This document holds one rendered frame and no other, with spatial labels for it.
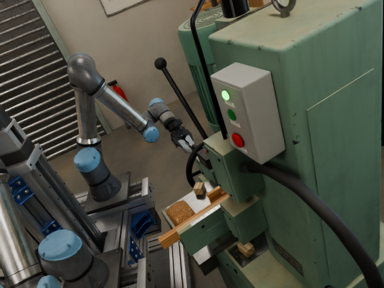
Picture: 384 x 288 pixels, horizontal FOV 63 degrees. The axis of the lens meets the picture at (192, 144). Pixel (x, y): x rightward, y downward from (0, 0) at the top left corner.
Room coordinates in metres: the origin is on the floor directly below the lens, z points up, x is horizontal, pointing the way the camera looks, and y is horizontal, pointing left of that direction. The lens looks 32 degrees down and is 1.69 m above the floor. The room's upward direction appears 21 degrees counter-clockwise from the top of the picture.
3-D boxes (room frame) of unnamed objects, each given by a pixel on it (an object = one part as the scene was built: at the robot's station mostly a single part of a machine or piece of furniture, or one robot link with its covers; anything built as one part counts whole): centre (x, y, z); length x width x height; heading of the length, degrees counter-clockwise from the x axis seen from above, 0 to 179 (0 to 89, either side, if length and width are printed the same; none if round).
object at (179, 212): (0.84, 0.13, 0.91); 0.12 x 0.09 x 0.03; 17
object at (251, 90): (0.49, -0.12, 1.40); 0.10 x 0.06 x 0.16; 17
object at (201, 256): (0.90, 0.13, 0.58); 0.12 x 0.08 x 0.08; 17
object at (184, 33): (0.84, -0.16, 1.35); 0.18 x 0.18 x 0.31
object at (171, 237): (0.82, -0.08, 0.92); 0.62 x 0.02 x 0.04; 107
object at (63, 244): (0.78, 0.53, 0.98); 0.13 x 0.12 x 0.14; 99
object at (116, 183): (1.28, 0.47, 0.87); 0.15 x 0.15 x 0.10
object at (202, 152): (1.02, -0.07, 0.99); 0.13 x 0.11 x 0.06; 107
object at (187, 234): (0.79, -0.14, 0.93); 0.60 x 0.02 x 0.06; 107
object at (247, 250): (0.67, -0.04, 0.82); 0.04 x 0.03 x 0.03; 23
